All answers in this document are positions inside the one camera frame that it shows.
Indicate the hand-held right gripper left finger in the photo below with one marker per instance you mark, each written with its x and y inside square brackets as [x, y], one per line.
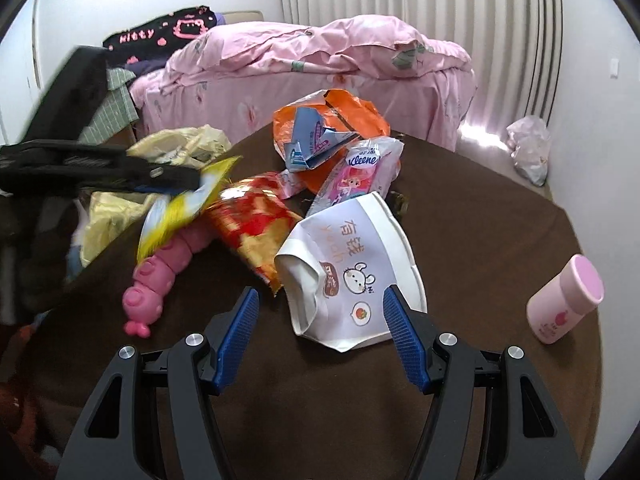
[240, 340]

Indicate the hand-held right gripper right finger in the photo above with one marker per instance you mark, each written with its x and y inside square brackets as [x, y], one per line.
[405, 345]

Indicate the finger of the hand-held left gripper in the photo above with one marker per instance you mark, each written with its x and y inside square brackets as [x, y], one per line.
[165, 175]

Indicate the yellow trash bag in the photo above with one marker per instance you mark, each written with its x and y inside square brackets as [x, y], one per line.
[175, 142]

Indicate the yellow snack packet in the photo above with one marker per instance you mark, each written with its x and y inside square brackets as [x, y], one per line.
[170, 215]

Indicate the blue white carton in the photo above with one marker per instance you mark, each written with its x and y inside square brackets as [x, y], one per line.
[310, 145]

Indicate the white pink tissue packet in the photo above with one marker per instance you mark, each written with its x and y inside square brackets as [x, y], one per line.
[355, 175]

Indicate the orange snack bag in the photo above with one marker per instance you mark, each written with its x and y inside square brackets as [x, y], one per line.
[350, 110]

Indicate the green striped cloth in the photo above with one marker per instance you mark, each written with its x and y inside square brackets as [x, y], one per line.
[117, 105]

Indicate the pink floral bed sheet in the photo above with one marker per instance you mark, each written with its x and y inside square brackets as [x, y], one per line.
[225, 105]

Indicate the pink caterpillar toy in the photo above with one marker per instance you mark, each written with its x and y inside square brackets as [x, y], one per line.
[155, 275]

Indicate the red gold snack packet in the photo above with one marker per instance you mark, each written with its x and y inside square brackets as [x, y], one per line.
[255, 230]

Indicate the black pink cat pillow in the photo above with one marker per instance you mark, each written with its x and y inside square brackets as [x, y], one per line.
[150, 35]

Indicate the small dark wrapper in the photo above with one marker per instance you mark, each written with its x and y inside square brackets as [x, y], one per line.
[400, 202]

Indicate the pink cup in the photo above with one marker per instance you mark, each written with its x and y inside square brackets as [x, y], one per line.
[560, 305]

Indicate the purple pillow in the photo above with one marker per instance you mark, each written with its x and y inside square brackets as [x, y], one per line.
[220, 20]

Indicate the beige headboard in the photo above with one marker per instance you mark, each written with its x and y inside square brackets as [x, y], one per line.
[245, 16]

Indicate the pink floral quilt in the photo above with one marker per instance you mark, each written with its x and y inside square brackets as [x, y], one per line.
[310, 50]

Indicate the white plastic bag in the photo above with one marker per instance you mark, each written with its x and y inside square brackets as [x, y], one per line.
[530, 145]

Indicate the white wall socket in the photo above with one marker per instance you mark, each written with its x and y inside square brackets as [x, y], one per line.
[615, 68]

